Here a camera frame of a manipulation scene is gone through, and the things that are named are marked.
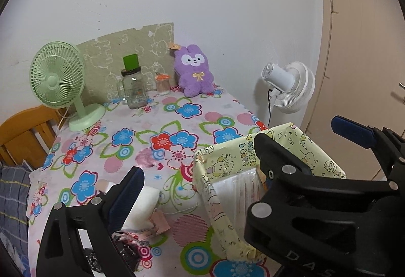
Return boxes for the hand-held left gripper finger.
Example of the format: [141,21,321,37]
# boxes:
[36,166,145,277]

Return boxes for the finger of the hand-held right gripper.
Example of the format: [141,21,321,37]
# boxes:
[244,132,399,255]
[331,115,405,182]

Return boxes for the white bag bundle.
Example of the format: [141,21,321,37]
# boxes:
[123,185,159,231]

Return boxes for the pink tissue pack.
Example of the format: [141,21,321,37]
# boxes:
[147,210,171,237]

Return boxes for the dark cloth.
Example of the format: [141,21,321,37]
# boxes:
[85,233,141,277]

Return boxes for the yellow cartoon print box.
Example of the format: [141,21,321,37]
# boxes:
[193,122,347,265]

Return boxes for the white plastic bag liner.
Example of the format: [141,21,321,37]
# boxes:
[211,169,267,233]

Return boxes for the white clip fan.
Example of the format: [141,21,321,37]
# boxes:
[261,61,316,114]

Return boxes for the floral tablecloth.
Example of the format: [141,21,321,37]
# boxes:
[27,82,285,277]

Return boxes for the beige door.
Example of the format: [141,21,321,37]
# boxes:
[299,0,405,181]

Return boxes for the purple plush bunny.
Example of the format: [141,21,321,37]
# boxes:
[168,43,217,98]

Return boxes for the glass jar mug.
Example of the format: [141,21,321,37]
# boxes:
[119,68,149,110]

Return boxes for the striped grey cushion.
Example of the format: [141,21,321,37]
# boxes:
[0,164,33,265]

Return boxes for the orange lid toothpick jar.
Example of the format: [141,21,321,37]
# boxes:
[155,73,172,95]

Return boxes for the wooden chair back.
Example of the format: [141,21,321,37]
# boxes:
[0,105,68,167]

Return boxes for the green desk fan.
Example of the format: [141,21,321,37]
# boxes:
[30,41,106,132]

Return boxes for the green plastic cup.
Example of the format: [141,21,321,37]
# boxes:
[123,54,141,72]

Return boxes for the green cartoon print board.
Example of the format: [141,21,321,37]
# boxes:
[77,22,175,104]

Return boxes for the black fan cable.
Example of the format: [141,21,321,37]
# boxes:
[267,88,273,129]

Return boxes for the metal door handle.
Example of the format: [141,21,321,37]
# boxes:
[390,82,405,106]

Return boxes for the pale fan cable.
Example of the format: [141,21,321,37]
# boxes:
[58,108,73,131]

